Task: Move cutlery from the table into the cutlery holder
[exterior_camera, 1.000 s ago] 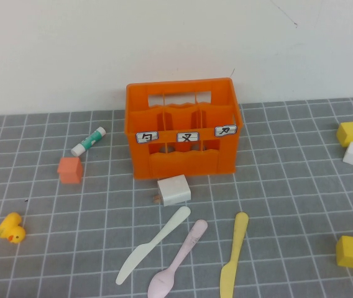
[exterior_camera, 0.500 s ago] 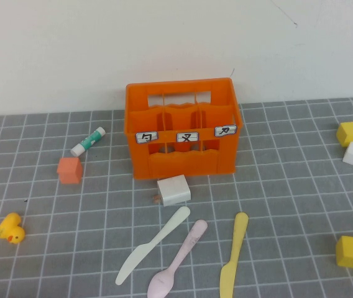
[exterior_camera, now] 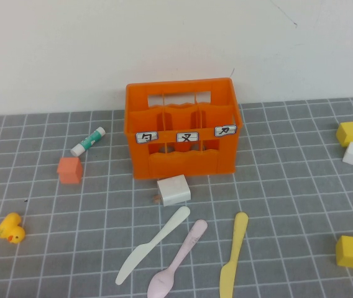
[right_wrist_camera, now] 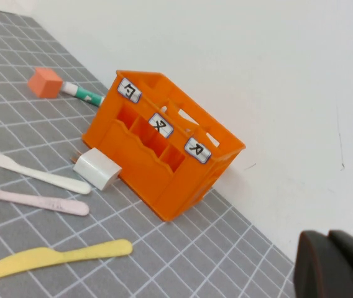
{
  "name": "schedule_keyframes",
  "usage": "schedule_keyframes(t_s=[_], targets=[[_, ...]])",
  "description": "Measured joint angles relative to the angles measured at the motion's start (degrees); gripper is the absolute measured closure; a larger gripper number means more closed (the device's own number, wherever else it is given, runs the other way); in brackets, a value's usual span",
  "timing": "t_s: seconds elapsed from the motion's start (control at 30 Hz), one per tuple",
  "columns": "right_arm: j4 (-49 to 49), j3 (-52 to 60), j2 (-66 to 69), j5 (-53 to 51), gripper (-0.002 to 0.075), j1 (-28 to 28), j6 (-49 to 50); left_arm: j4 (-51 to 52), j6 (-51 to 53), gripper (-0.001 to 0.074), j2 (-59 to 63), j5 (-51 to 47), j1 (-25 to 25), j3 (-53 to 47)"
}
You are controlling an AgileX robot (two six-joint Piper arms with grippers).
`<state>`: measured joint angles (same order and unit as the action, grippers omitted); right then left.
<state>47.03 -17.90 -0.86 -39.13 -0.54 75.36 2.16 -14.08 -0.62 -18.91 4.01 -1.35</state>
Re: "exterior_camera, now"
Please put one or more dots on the white plastic knife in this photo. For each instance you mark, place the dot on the white plastic knife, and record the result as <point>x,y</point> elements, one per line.
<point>151,245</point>

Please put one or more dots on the pink plastic spoon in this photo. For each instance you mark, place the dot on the pink plastic spoon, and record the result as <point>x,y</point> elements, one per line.
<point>164,279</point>

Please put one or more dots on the orange plastic cutlery holder crate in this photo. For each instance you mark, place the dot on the orange plastic cutlery holder crate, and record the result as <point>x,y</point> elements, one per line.
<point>182,164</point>

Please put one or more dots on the white charger plug adapter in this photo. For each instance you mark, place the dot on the white charger plug adapter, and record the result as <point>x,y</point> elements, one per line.
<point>173,191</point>

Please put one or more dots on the green white glue stick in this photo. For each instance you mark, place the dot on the green white glue stick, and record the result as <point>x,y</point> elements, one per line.
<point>86,143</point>

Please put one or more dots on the orange foam cube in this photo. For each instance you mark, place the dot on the orange foam cube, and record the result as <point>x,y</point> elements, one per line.
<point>69,172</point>

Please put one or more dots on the yellow plastic knife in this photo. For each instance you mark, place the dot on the yellow plastic knife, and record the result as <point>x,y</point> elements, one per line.
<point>237,242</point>

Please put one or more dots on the yellow foam cube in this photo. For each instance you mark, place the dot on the yellow foam cube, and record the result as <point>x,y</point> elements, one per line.
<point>351,253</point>
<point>350,132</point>

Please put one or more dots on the yellow rubber duck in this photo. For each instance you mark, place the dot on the yellow rubber duck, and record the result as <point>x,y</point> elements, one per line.
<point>11,232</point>

